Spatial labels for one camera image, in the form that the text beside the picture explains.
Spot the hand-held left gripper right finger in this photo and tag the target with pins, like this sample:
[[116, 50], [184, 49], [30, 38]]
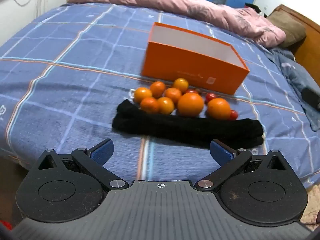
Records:
[[220, 152]]

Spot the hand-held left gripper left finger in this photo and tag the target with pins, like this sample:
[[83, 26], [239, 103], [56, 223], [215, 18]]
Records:
[[106, 150]]

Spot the large orange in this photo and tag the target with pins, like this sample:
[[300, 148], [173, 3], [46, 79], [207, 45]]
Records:
[[218, 108], [190, 104]]

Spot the brown round fruit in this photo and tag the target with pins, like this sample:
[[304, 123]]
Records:
[[192, 91]]

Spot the pile of tangerines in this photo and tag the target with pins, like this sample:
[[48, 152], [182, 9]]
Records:
[[172, 95]]

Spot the orange cardboard box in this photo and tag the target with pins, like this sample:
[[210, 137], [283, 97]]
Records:
[[187, 65]]

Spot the black knit scarf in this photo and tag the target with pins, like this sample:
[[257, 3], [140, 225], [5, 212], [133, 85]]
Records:
[[187, 130]]

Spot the red cherry tomato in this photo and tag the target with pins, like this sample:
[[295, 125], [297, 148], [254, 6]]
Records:
[[210, 97], [234, 115]]

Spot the blue checked bed sheet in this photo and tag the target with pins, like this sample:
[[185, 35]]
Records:
[[62, 92]]

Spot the blue-grey cloth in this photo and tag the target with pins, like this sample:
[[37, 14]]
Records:
[[295, 80]]

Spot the red object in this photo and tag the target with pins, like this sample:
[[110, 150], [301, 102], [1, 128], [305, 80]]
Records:
[[3, 226]]

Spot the brown pillow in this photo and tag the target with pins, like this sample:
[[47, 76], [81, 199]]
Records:
[[290, 30]]

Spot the wooden headboard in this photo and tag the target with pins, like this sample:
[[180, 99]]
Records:
[[312, 45]]

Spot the black garment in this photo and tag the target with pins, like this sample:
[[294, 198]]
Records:
[[252, 6]]

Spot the pink quilt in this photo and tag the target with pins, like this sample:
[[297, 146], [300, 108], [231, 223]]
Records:
[[175, 2]]

